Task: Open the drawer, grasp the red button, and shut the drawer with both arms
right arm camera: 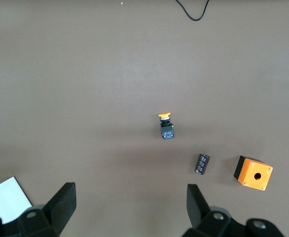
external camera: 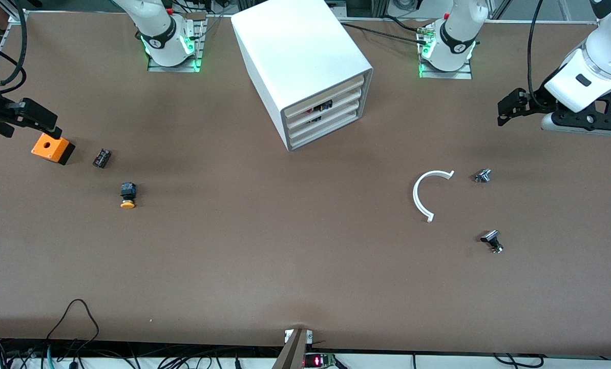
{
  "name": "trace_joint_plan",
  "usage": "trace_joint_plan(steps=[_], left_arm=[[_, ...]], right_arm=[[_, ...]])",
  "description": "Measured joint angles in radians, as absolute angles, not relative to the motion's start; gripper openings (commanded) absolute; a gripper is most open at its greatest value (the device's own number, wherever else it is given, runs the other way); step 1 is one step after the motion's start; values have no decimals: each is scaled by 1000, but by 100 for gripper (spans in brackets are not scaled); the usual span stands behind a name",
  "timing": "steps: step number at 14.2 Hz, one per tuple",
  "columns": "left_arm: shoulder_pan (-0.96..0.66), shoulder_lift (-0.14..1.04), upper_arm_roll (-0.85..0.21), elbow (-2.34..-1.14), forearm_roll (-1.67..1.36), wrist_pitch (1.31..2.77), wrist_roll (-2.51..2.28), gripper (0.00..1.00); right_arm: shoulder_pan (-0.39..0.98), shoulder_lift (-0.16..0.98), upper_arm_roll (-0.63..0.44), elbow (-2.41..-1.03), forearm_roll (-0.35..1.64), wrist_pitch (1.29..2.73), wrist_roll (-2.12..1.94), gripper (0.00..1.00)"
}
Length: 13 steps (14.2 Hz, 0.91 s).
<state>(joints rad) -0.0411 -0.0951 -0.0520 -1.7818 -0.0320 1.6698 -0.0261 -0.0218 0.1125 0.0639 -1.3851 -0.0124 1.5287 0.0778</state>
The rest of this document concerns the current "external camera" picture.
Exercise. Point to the dark electrical part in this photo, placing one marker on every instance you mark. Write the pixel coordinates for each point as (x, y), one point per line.
(315, 121)

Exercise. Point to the red LED device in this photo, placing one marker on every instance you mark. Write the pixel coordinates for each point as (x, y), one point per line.
(318, 361)

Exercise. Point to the orange button enclosure box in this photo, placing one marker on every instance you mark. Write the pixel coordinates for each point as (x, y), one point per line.
(49, 146)

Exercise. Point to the yellow push button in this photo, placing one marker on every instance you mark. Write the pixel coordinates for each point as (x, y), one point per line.
(127, 192)

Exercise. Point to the white mount bracket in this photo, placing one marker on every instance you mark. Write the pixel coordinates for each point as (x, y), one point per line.
(288, 336)

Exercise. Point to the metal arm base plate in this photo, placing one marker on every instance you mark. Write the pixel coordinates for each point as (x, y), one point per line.
(172, 68)
(448, 75)

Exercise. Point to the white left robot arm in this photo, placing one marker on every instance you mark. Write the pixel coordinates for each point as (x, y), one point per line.
(459, 31)

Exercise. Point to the white plastic tray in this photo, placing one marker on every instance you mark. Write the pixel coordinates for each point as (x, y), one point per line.
(345, 102)

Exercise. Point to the black capped switch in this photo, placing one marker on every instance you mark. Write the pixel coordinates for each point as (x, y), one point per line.
(489, 237)

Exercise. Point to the aluminium frame post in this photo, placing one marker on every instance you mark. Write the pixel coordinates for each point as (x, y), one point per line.
(17, 17)

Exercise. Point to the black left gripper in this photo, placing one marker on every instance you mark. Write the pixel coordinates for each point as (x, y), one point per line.
(536, 98)

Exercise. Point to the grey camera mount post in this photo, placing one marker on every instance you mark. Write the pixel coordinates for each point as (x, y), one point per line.
(292, 353)

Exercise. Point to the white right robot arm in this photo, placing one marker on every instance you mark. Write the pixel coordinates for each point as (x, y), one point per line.
(156, 20)

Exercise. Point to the black terminal block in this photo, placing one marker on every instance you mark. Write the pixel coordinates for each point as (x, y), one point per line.
(102, 158)

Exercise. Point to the white curved plastic bracket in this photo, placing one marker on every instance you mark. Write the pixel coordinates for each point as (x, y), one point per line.
(415, 197)

